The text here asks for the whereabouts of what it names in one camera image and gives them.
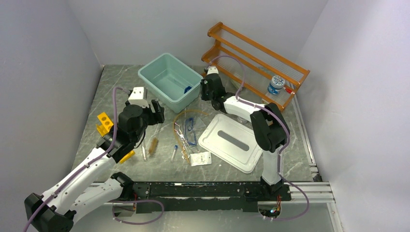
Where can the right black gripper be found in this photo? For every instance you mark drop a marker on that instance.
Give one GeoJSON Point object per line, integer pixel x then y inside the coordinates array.
{"type": "Point", "coordinates": [203, 85]}

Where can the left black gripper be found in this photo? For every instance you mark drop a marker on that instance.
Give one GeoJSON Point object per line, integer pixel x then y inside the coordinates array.
{"type": "Point", "coordinates": [157, 116]}

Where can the blue item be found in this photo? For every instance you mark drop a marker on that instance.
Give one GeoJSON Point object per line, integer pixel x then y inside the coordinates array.
{"type": "Point", "coordinates": [187, 89]}

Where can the blue capped tube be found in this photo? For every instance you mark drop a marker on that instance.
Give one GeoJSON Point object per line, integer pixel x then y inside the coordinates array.
{"type": "Point", "coordinates": [174, 153]}

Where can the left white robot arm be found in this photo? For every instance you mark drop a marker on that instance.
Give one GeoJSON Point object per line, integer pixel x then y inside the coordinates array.
{"type": "Point", "coordinates": [60, 207]}

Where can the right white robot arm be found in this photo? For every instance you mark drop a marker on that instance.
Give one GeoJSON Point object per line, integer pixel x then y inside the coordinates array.
{"type": "Point", "coordinates": [270, 130]}

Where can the yellow rubber tubing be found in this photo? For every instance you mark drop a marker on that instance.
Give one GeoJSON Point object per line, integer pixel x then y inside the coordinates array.
{"type": "Point", "coordinates": [177, 118]}

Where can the brown test tube brush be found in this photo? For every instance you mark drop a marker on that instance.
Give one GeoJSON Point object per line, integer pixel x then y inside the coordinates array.
{"type": "Point", "coordinates": [154, 141]}

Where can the clear glass test tube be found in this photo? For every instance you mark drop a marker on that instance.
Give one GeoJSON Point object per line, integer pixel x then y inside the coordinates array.
{"type": "Point", "coordinates": [144, 150]}

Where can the clear plastic funnel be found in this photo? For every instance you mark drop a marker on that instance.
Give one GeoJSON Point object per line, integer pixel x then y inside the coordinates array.
{"type": "Point", "coordinates": [198, 123]}

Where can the light green plastic bin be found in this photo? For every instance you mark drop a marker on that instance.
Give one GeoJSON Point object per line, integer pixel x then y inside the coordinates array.
{"type": "Point", "coordinates": [166, 77]}

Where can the clear round plastic container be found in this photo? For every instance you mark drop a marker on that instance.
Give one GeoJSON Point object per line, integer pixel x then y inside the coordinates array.
{"type": "Point", "coordinates": [242, 120]}

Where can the blue safety glasses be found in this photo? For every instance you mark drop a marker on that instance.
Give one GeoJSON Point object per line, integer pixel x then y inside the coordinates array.
{"type": "Point", "coordinates": [190, 132]}

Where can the orange wooden shelf rack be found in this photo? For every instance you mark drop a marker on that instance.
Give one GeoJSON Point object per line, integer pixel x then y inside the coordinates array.
{"type": "Point", "coordinates": [245, 60]}

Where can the yellow test tube rack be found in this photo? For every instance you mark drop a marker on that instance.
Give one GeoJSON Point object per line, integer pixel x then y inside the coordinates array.
{"type": "Point", "coordinates": [103, 129]}

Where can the metal crucible tongs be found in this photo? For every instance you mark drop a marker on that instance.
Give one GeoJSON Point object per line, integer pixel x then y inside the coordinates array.
{"type": "Point", "coordinates": [187, 149]}

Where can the white plastic bin lid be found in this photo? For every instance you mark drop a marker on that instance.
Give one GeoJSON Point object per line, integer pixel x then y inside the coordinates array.
{"type": "Point", "coordinates": [232, 142]}

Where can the blue white lidded jar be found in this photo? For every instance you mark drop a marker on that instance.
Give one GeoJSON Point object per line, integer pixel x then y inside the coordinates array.
{"type": "Point", "coordinates": [276, 85]}

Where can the small white plastic bag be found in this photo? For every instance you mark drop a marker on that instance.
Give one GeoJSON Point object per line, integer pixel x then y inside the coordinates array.
{"type": "Point", "coordinates": [198, 159]}

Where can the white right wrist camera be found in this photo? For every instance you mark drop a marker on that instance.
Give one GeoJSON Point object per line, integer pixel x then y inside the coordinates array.
{"type": "Point", "coordinates": [212, 70]}

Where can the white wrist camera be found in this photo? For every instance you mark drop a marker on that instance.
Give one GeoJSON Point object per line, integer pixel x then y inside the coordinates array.
{"type": "Point", "coordinates": [212, 70]}
{"type": "Point", "coordinates": [138, 97]}

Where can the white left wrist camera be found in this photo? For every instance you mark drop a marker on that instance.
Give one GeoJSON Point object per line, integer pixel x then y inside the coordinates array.
{"type": "Point", "coordinates": [138, 97]}

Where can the black mounting rail base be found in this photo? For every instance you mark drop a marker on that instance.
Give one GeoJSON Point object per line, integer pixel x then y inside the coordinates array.
{"type": "Point", "coordinates": [207, 196]}

